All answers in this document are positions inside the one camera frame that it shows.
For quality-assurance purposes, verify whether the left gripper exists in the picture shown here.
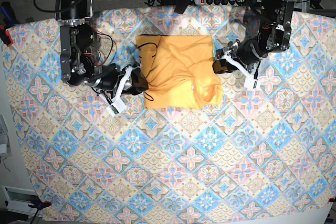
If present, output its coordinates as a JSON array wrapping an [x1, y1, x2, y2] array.
[[212, 39, 268, 90]]

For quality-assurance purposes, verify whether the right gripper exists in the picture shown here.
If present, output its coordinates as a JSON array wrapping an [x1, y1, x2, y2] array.
[[90, 63, 149, 116]]

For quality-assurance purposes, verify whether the yellow T-shirt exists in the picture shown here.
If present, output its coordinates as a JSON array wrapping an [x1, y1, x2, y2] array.
[[135, 35, 223, 109]]

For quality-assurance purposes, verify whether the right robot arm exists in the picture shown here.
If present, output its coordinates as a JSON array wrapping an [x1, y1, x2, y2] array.
[[51, 0, 148, 116]]

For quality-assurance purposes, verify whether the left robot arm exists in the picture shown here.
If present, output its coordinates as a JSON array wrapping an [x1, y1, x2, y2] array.
[[213, 0, 295, 90]]

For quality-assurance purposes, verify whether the white power strip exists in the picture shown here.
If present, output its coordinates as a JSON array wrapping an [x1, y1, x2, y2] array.
[[192, 0, 245, 6]]

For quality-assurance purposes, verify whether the red black clamp left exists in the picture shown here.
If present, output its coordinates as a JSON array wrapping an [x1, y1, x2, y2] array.
[[0, 24, 13, 47]]

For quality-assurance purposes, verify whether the orange black clamp bottom left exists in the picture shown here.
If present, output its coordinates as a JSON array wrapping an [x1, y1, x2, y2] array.
[[28, 200, 51, 210]]

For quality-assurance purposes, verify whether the white floor rail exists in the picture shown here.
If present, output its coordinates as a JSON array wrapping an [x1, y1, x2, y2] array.
[[1, 185, 39, 216]]

